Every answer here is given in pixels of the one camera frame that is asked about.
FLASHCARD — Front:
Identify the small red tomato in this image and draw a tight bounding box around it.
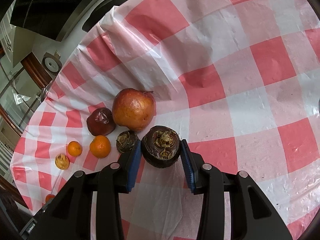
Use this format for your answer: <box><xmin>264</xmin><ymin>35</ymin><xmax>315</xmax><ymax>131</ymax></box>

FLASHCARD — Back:
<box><xmin>45</xmin><ymin>194</ymin><xmax>55</xmax><ymax>203</ymax></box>

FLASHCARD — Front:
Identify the dark mangosteen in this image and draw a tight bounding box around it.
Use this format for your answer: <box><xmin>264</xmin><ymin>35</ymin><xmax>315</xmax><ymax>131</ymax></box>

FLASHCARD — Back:
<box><xmin>141</xmin><ymin>126</ymin><xmax>180</xmax><ymax>168</ymax></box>
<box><xmin>116</xmin><ymin>130</ymin><xmax>138</xmax><ymax>154</ymax></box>

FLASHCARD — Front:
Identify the small orange mandarin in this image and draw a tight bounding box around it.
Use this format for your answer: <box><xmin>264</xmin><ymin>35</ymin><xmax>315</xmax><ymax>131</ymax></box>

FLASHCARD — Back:
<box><xmin>89</xmin><ymin>135</ymin><xmax>111</xmax><ymax>158</ymax></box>

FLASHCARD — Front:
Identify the dark red apple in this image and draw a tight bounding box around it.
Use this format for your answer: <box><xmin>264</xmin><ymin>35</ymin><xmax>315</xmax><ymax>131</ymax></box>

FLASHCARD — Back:
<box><xmin>86</xmin><ymin>107</ymin><xmax>116</xmax><ymax>136</ymax></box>

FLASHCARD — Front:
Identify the small yellow striped melon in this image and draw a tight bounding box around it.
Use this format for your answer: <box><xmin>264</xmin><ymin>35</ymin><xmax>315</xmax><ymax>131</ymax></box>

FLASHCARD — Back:
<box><xmin>55</xmin><ymin>154</ymin><xmax>69</xmax><ymax>170</ymax></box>

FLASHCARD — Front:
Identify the large pomegranate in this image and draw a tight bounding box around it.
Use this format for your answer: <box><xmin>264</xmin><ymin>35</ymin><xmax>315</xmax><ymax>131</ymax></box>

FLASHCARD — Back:
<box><xmin>112</xmin><ymin>88</ymin><xmax>156</xmax><ymax>132</ymax></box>

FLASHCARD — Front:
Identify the red white checkered tablecloth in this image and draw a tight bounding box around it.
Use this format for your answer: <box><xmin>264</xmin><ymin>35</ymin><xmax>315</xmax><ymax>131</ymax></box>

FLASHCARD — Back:
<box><xmin>10</xmin><ymin>0</ymin><xmax>319</xmax><ymax>239</ymax></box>

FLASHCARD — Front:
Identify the wooden glass door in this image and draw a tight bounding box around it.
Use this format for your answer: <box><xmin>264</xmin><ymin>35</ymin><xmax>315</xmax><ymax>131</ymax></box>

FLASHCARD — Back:
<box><xmin>1</xmin><ymin>52</ymin><xmax>52</xmax><ymax>135</ymax></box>

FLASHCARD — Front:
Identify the black frying pan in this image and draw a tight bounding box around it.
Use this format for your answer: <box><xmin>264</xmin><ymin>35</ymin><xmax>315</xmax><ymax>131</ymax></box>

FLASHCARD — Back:
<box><xmin>81</xmin><ymin>0</ymin><xmax>161</xmax><ymax>33</ymax></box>

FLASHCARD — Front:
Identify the black range hood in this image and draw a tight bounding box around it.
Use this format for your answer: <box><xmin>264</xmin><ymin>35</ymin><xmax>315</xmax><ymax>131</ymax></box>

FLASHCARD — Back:
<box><xmin>10</xmin><ymin>0</ymin><xmax>96</xmax><ymax>42</ymax></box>

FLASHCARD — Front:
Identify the round wall gauge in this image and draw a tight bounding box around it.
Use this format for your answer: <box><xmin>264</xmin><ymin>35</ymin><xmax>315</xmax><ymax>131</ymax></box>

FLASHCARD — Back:
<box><xmin>42</xmin><ymin>53</ymin><xmax>62</xmax><ymax>74</ymax></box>

